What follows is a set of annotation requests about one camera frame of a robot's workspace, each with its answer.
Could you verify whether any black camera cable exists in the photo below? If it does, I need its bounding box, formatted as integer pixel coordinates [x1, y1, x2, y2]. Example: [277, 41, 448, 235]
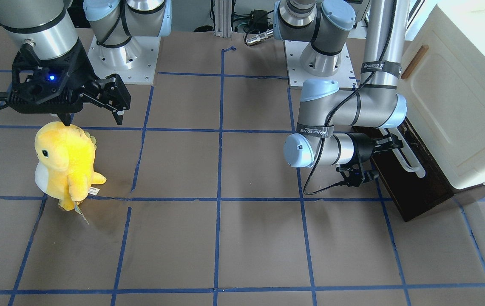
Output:
[303, 0, 398, 196]

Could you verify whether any black cables bundle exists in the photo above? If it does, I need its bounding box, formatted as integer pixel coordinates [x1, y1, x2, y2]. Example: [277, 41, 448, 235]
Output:
[232, 11, 277, 45]

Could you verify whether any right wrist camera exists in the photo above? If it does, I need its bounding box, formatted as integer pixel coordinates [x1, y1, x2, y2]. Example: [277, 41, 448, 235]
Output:
[6, 69, 83, 114]

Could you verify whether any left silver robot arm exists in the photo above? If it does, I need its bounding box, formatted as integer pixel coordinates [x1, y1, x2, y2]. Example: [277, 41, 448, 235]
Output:
[273, 0, 410, 186]

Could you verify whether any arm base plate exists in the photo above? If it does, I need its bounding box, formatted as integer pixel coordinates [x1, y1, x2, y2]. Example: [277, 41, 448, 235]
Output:
[88, 37, 161, 85]
[284, 40, 357, 90]

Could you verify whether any cream white cabinet box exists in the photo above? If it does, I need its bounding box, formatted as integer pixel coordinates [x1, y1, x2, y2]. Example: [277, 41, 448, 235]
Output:
[398, 0, 485, 189]

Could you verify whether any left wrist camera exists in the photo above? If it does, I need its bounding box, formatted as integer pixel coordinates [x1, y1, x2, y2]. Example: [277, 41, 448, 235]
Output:
[336, 165, 364, 187]

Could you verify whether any black power adapter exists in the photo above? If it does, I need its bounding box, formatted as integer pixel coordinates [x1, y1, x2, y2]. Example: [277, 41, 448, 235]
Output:
[250, 9, 268, 29]

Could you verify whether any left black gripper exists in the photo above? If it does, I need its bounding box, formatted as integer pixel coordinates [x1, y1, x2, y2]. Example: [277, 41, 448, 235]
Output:
[352, 133, 403, 182]

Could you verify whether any yellow plush dinosaur toy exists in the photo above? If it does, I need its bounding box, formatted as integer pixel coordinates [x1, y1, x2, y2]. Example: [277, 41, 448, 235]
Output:
[34, 122, 107, 214]

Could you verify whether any aluminium frame post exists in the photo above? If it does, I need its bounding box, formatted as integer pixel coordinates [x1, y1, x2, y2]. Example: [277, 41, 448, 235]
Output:
[213, 0, 233, 39]

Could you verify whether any white drawer handle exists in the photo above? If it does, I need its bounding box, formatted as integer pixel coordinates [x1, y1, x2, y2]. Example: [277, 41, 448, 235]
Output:
[380, 128, 426, 178]

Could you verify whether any small wooden cabinet handle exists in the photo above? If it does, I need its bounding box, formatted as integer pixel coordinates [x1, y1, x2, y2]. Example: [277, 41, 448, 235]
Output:
[400, 45, 429, 79]

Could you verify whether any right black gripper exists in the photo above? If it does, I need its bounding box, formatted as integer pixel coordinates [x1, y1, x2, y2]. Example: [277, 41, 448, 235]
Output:
[11, 40, 131, 126]

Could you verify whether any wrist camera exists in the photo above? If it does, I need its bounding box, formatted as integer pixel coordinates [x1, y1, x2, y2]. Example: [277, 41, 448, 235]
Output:
[6, 69, 83, 114]
[336, 165, 364, 187]

